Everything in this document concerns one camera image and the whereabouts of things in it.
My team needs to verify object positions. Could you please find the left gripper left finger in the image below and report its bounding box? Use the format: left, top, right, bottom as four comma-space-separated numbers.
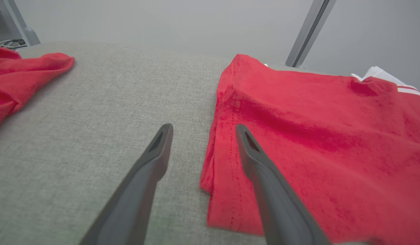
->
79, 123, 174, 245

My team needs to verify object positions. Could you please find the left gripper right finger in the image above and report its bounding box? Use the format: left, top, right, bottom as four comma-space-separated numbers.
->
235, 124, 333, 245

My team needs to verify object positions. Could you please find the red shirt with white stripes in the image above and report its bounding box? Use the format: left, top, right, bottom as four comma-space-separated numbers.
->
199, 53, 420, 245

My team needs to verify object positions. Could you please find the red garment white hem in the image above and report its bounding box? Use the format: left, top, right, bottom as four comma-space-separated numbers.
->
0, 45, 75, 134

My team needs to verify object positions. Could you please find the grey fabric sofa cushion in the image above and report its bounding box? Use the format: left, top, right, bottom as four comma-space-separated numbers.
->
0, 41, 379, 245

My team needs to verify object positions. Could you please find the grey partition wall post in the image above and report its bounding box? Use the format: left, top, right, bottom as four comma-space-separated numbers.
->
2, 0, 41, 47
285, 0, 337, 68

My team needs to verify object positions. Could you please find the grey cable bundle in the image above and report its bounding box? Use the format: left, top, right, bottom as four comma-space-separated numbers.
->
0, 38, 27, 50

